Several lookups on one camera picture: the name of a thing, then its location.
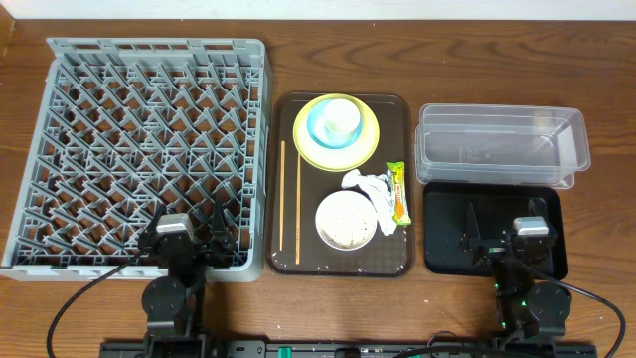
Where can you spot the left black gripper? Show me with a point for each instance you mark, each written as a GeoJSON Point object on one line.
{"type": "Point", "coordinates": [184, 244]}

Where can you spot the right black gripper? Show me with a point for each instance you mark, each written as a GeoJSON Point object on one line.
{"type": "Point", "coordinates": [497, 250]}

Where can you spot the green orange snack wrapper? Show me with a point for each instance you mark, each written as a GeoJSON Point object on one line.
{"type": "Point", "coordinates": [396, 172]}

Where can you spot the white napkin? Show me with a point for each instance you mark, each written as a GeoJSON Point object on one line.
{"type": "Point", "coordinates": [376, 187]}

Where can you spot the white bowl with rice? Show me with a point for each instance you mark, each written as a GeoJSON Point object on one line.
{"type": "Point", "coordinates": [346, 220]}

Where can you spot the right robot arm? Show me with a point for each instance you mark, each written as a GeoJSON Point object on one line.
{"type": "Point", "coordinates": [528, 310]}

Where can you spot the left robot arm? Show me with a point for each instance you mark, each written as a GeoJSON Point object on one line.
{"type": "Point", "coordinates": [174, 303]}

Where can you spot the black plastic tray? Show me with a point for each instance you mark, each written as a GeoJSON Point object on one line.
{"type": "Point", "coordinates": [496, 206]}

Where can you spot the clear plastic bin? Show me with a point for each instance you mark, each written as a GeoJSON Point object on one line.
{"type": "Point", "coordinates": [501, 144]}

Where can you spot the grey plastic dish rack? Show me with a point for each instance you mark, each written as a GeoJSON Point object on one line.
{"type": "Point", "coordinates": [129, 125]}

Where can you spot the left wooden chopstick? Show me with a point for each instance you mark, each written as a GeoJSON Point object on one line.
{"type": "Point", "coordinates": [281, 194]}

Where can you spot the wooden chopstick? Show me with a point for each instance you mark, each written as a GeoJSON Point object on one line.
{"type": "Point", "coordinates": [298, 210]}
{"type": "Point", "coordinates": [281, 194]}

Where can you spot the right wooden chopstick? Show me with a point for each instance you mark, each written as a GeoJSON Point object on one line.
{"type": "Point", "coordinates": [298, 210]}

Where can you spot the dark brown serving tray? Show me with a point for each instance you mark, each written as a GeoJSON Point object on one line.
{"type": "Point", "coordinates": [383, 256]}

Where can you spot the yellow-green plate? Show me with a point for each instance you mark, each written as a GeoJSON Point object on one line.
{"type": "Point", "coordinates": [337, 160]}

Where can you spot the white cup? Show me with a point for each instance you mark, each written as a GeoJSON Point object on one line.
{"type": "Point", "coordinates": [341, 121]}

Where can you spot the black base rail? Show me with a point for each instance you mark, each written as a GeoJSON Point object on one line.
{"type": "Point", "coordinates": [260, 349]}

